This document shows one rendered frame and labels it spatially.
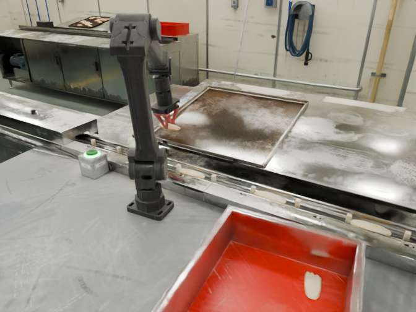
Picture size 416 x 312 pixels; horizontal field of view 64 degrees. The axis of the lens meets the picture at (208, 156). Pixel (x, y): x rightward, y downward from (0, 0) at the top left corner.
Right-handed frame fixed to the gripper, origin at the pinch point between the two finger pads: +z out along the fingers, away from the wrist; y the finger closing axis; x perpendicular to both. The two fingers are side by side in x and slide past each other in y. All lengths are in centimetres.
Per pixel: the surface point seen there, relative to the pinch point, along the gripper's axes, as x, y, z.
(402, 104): 67, -313, 120
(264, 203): 49, 19, 5
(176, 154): 3.1, 1.7, 12.1
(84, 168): -12.8, 32.4, 3.9
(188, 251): 40, 44, 5
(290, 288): 65, 41, 5
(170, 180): 18.3, 23.5, 4.2
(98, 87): -261, -167, 94
